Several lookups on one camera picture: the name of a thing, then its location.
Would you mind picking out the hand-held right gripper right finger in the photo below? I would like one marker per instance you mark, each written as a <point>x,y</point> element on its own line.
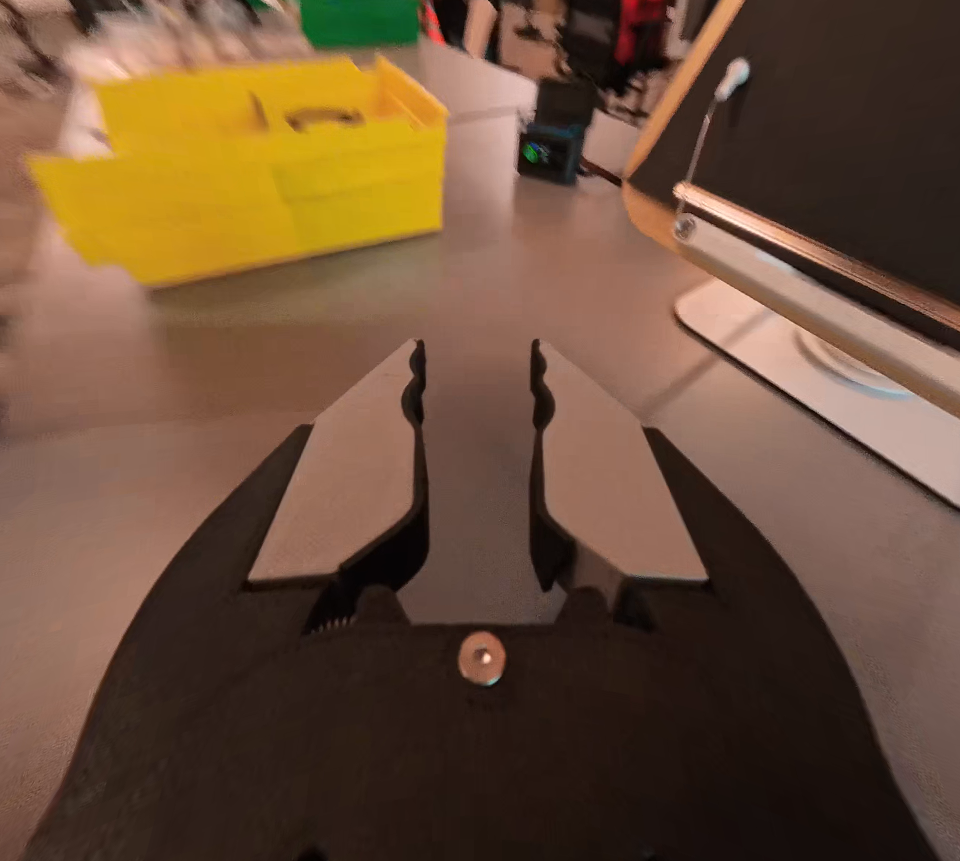
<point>615,486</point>

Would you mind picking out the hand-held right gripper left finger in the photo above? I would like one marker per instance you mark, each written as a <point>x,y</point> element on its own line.
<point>345,486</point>

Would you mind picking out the yellow plastic bin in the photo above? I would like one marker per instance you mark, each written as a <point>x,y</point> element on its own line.
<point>225,201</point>

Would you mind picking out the black power bank green display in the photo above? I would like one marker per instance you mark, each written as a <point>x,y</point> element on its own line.
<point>551,152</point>

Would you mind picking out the framed black board on stand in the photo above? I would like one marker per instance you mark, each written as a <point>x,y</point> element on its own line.
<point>825,88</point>

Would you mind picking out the green plastic bin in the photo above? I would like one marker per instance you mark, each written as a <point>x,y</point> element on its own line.
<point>360,21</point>

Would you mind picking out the red bag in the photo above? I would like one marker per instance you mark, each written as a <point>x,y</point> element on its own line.
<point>649,13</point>

